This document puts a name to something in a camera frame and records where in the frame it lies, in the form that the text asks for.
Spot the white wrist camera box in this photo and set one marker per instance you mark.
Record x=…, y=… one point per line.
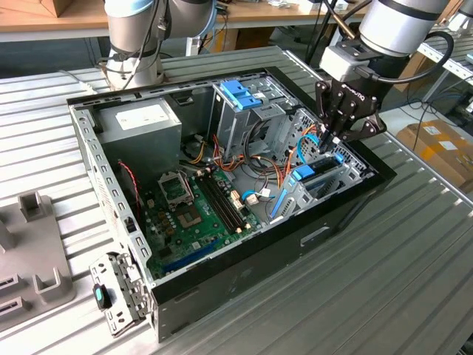
x=340, y=61

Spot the perforated metal disk bay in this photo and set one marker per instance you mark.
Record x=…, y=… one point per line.
x=297, y=201

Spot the CPU socket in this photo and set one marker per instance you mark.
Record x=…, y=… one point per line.
x=189, y=217

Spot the black RAM slot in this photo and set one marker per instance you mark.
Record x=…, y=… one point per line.
x=216, y=206
x=227, y=201

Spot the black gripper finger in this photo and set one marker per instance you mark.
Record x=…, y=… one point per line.
x=323, y=103
x=373, y=127

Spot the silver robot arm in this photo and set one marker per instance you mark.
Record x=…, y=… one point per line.
x=399, y=22

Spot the metal frame slat table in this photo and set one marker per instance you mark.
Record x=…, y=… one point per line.
x=463, y=55

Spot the black latch with teal button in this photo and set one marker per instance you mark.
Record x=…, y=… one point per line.
x=99, y=296

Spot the grey power supply unit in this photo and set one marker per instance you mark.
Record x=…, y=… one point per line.
x=140, y=148

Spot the brown wooden box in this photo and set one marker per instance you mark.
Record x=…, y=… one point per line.
x=64, y=7

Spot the metal slot cover bracket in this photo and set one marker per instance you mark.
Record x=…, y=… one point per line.
x=122, y=281

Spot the cardboard box with labels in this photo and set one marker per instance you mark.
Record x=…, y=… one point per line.
x=436, y=155

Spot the blue plastic bay latch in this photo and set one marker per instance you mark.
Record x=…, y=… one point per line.
x=238, y=94

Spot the grey metal drive cage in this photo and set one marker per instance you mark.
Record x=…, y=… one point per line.
x=236, y=125

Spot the black PC case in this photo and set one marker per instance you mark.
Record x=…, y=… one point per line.
x=258, y=266

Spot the grey parts rack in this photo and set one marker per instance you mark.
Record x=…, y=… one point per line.
x=37, y=240

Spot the brown cardboard box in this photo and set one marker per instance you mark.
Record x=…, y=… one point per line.
x=421, y=84
x=255, y=38

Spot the green motherboard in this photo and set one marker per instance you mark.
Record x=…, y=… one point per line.
x=207, y=236

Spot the black case fan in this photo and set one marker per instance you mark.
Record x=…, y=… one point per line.
x=127, y=192

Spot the hard disk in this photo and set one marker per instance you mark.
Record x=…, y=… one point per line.
x=305, y=173

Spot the blue expansion slot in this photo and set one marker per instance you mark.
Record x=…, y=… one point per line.
x=192, y=257

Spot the black tripod leg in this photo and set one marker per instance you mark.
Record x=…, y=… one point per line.
x=318, y=37

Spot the wooden desk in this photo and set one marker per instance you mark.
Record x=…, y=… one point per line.
x=251, y=13

